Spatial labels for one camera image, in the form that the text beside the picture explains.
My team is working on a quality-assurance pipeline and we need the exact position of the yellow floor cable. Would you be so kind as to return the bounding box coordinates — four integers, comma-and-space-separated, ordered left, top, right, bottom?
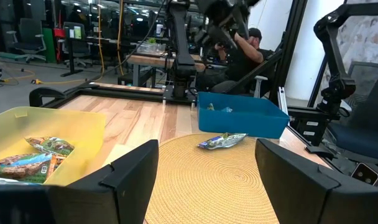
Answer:
0, 67, 99, 86

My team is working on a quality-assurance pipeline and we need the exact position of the black table-level camera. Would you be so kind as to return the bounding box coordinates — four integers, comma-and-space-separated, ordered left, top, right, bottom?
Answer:
350, 162, 378, 187

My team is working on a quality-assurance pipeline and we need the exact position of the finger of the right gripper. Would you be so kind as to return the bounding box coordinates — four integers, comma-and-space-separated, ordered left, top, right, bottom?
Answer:
209, 26, 239, 50

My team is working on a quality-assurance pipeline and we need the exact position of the silver aluminium post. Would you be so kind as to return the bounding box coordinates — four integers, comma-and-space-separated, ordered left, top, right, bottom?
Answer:
277, 86, 290, 110

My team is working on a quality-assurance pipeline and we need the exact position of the round woven straw placemat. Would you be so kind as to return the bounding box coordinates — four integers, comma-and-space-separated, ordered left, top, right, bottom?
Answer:
144, 133, 280, 224

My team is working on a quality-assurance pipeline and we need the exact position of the dark blue Chewy granola bar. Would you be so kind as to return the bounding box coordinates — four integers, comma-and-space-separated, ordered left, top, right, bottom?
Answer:
197, 132, 248, 151

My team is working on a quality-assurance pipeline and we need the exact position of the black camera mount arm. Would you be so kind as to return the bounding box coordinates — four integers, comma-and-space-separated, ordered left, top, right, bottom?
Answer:
313, 1, 378, 116

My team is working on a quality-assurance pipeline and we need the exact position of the dark blue office chair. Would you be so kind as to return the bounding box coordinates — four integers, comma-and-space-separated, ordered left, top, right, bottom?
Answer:
327, 60, 378, 162

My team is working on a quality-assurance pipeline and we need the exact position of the yellow plastic bin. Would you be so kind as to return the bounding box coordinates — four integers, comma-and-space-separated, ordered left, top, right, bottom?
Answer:
0, 106, 106, 187

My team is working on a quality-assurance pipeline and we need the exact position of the grey office chair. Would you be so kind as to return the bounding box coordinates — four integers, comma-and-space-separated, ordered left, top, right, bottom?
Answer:
5, 17, 47, 63

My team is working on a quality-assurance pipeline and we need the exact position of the wooden background table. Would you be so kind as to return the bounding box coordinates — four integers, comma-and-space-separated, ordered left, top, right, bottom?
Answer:
126, 51, 208, 88

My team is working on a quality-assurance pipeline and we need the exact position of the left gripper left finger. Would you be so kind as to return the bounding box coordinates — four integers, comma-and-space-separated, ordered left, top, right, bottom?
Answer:
0, 139, 160, 224

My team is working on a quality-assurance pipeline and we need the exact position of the hanging yellow cable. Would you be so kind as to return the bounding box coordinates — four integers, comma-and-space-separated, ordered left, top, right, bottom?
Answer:
96, 0, 105, 77

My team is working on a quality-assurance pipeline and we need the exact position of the black labelled controller box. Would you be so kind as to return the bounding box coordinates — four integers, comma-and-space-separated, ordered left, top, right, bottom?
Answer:
288, 107, 342, 147

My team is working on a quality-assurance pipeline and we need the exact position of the blue plastic bin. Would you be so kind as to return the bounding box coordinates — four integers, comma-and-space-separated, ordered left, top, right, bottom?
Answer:
196, 91, 291, 139

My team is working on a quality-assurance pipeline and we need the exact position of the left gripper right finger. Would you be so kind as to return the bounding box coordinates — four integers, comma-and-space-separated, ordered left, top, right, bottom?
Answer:
254, 138, 378, 224

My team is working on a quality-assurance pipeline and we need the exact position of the person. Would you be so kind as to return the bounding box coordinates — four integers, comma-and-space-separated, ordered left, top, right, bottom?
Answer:
207, 27, 275, 94

